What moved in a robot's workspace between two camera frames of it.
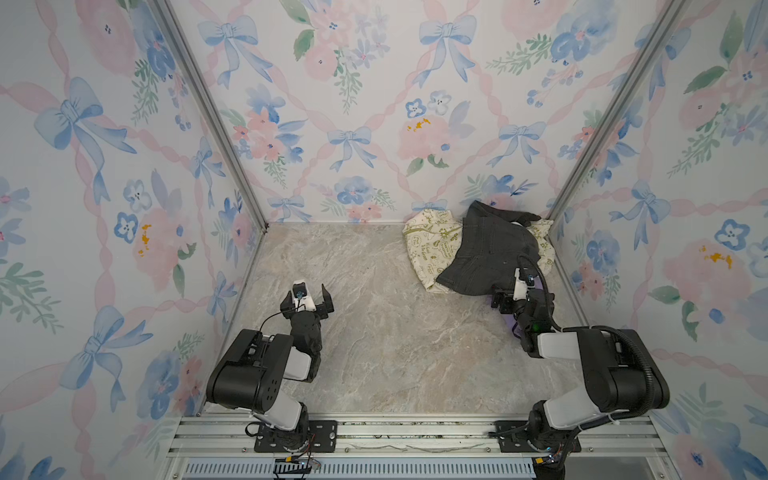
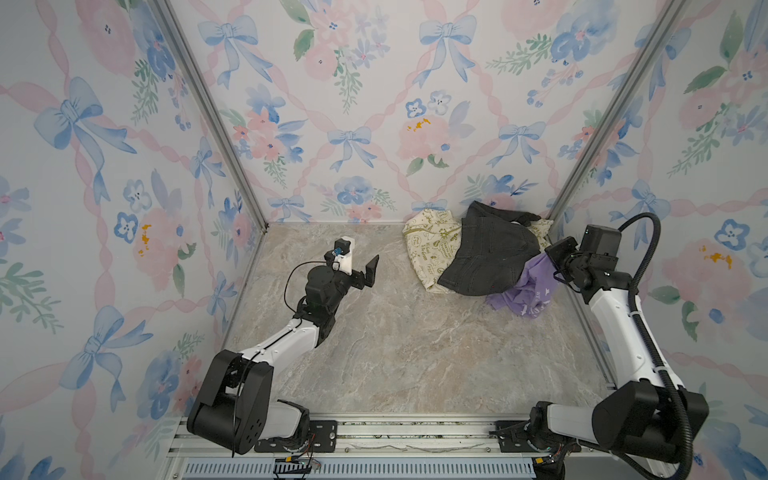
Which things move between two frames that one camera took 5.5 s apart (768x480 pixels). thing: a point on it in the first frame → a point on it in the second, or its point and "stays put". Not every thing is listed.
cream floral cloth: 432,237 stays put
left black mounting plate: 322,437 stays put
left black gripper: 289,315 → 369,272
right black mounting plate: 515,436 stays put
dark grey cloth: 493,244 stays put
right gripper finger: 496,298 → 561,250
